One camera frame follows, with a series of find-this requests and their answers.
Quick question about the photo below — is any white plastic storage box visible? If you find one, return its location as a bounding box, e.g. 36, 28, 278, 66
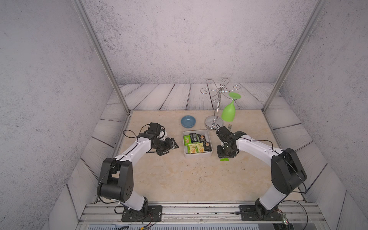
183, 130, 213, 159

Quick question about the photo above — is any black cookie packet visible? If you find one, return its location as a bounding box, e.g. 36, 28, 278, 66
190, 133, 200, 143
203, 141, 212, 152
198, 135, 207, 142

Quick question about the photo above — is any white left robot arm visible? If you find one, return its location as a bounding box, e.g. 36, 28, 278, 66
96, 123, 179, 216

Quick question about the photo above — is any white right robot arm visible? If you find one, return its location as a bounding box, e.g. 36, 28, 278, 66
216, 126, 307, 216

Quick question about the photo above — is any green cookie packet in box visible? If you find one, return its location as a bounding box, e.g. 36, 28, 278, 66
183, 135, 192, 146

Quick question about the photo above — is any black cookie packet in box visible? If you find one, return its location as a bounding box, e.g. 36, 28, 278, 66
198, 135, 207, 142

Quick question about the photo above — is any yellow-green cookie packet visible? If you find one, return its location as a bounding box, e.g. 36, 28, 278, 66
187, 144, 198, 154

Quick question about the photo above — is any pale yellow cookie packet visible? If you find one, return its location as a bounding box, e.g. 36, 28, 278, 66
195, 142, 205, 153

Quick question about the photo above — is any blue ceramic bowl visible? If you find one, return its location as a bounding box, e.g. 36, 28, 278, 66
181, 116, 196, 128

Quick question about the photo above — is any chrome wine glass rack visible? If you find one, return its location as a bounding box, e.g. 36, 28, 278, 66
200, 78, 241, 131

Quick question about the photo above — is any green plastic wine glass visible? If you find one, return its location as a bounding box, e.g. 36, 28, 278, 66
221, 93, 241, 122

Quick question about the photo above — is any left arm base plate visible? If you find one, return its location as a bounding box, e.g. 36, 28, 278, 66
121, 205, 163, 222

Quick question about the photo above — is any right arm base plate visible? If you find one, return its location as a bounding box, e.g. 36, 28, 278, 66
239, 205, 283, 222

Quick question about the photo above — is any aluminium frame rail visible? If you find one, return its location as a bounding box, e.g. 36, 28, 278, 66
77, 201, 330, 230

